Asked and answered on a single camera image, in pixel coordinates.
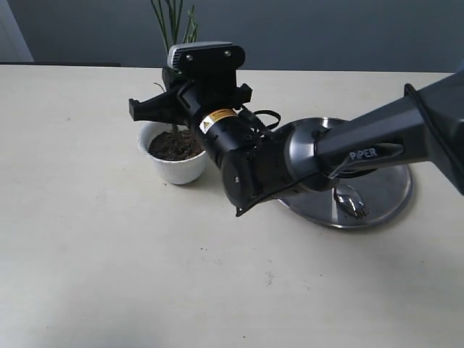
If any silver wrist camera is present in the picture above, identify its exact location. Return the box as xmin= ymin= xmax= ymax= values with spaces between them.
xmin=167 ymin=41 xmax=233 ymax=71

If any artificial red anthurium flower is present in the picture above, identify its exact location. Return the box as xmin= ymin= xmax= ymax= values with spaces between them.
xmin=150 ymin=1 xmax=199 ymax=149

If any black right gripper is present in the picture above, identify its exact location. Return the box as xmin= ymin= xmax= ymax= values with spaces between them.
xmin=128 ymin=45 xmax=276 ymax=160

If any round stainless steel plate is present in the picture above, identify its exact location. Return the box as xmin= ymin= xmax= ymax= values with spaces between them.
xmin=276 ymin=117 xmax=413 ymax=229

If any white flower pot with soil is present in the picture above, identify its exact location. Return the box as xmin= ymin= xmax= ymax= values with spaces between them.
xmin=138 ymin=123 xmax=208 ymax=185

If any metal spork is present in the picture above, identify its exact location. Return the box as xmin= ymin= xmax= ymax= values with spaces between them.
xmin=333 ymin=183 xmax=367 ymax=219

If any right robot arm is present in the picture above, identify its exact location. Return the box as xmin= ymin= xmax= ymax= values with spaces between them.
xmin=128 ymin=41 xmax=463 ymax=215

